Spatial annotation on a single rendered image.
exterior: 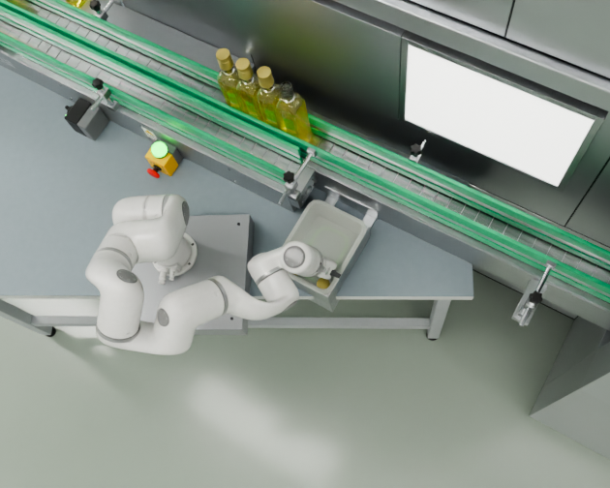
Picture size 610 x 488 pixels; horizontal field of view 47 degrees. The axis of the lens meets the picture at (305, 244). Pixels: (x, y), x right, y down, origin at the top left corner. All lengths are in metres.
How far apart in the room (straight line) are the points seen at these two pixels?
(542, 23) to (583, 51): 0.09
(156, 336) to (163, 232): 0.22
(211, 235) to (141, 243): 0.41
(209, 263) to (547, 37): 1.01
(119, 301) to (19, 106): 1.12
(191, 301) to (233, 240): 0.49
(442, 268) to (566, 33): 0.77
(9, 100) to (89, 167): 0.38
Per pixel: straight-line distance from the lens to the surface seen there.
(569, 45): 1.37
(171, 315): 1.40
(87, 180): 2.16
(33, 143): 2.29
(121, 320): 1.42
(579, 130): 1.51
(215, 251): 1.88
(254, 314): 1.51
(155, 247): 1.52
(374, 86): 1.71
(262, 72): 1.67
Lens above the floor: 2.53
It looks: 69 degrees down
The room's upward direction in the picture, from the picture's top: 18 degrees counter-clockwise
